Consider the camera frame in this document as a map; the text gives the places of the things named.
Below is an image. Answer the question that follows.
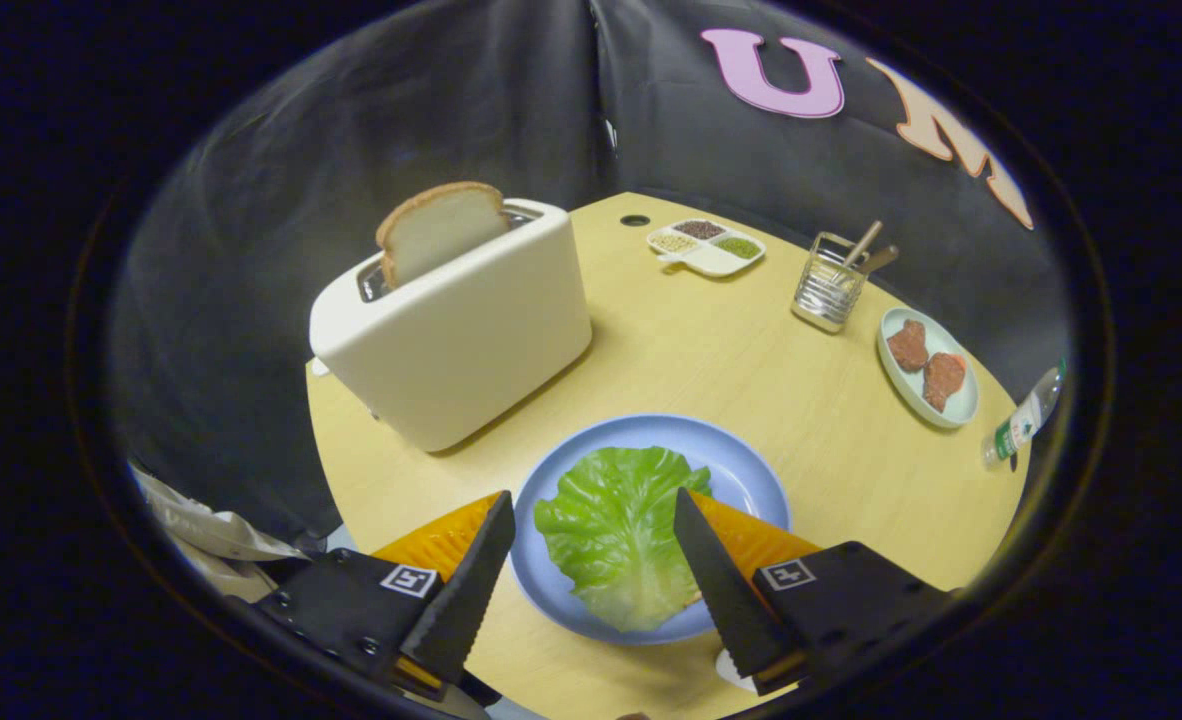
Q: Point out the pale green plate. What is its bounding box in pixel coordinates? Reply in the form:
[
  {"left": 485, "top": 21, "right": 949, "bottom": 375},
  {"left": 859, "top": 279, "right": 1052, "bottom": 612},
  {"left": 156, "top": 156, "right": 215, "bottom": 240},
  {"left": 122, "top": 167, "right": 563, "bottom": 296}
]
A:
[{"left": 877, "top": 306, "right": 981, "bottom": 431}]

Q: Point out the black backdrop cloth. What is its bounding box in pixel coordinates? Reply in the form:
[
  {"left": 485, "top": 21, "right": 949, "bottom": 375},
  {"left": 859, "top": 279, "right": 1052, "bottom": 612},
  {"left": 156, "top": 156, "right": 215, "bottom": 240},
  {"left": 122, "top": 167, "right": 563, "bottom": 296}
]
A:
[{"left": 106, "top": 0, "right": 1072, "bottom": 546}]

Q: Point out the cream white toaster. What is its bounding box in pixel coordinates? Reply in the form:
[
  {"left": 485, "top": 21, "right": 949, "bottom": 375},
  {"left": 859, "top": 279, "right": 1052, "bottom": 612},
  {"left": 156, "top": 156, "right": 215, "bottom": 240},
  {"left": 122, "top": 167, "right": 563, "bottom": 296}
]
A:
[{"left": 308, "top": 198, "right": 594, "bottom": 454}]

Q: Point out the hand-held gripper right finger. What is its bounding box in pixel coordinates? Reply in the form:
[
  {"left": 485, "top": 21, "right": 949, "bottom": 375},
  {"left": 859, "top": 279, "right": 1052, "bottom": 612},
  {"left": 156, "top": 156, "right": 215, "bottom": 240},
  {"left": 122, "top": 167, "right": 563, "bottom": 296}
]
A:
[{"left": 672, "top": 487, "right": 955, "bottom": 697}]

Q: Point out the crumpled white cloth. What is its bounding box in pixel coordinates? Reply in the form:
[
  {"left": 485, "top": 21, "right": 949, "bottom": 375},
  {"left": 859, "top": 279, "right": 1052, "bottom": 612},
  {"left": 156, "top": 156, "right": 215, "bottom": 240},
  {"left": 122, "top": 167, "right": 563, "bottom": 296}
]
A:
[{"left": 129, "top": 463, "right": 304, "bottom": 603}]

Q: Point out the blue round plate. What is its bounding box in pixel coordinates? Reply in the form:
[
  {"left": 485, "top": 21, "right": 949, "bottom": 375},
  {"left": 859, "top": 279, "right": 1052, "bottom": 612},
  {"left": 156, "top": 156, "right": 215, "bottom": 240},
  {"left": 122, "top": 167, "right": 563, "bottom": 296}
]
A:
[{"left": 508, "top": 413, "right": 793, "bottom": 646}]

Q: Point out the bread slice with brown crust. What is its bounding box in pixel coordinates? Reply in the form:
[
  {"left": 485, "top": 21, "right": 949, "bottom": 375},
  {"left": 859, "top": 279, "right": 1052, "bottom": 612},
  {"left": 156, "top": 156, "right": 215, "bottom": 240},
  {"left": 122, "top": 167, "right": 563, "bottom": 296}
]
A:
[{"left": 376, "top": 181, "right": 513, "bottom": 292}]

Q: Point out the wire utensil holder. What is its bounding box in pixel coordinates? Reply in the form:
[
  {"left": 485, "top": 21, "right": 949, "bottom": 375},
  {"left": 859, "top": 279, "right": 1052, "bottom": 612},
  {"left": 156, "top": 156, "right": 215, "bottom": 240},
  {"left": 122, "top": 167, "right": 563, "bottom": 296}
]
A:
[{"left": 790, "top": 231, "right": 868, "bottom": 335}]

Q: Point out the green lettuce leaf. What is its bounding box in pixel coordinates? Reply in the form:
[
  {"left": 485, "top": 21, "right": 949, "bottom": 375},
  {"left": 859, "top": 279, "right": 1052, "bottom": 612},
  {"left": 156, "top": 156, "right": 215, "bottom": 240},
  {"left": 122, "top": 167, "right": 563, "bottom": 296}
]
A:
[{"left": 533, "top": 446, "right": 713, "bottom": 634}]

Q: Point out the white divided spice dish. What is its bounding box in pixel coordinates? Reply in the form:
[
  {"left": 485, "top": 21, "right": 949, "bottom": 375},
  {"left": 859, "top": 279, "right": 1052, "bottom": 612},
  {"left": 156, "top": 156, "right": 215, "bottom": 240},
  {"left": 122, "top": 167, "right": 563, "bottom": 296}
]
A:
[{"left": 646, "top": 217, "right": 767, "bottom": 279}]

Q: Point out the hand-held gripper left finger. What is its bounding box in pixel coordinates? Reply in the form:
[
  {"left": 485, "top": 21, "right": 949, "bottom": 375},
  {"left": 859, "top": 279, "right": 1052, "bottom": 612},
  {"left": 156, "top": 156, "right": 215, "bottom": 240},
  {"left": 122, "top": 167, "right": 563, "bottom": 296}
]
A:
[{"left": 249, "top": 490, "right": 517, "bottom": 703}]

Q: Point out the white leaf-shaped plate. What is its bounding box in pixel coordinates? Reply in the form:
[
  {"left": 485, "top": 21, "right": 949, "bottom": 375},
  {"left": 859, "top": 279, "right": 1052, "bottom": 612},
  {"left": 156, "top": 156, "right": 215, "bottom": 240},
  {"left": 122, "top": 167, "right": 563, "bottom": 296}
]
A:
[{"left": 715, "top": 647, "right": 760, "bottom": 694}]

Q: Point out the clear water bottle green label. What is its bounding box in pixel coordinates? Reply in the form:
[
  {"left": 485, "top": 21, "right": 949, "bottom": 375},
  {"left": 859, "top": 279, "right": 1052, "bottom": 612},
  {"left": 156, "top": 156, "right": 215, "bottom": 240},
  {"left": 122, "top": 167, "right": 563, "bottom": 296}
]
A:
[{"left": 980, "top": 359, "right": 1069, "bottom": 472}]

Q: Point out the brown meat patty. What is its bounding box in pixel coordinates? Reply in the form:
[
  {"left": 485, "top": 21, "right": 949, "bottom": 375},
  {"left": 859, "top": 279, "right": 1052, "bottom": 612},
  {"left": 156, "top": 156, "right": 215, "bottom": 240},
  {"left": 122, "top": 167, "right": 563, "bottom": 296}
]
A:
[
  {"left": 886, "top": 319, "right": 931, "bottom": 374},
  {"left": 921, "top": 351, "right": 969, "bottom": 414}
]

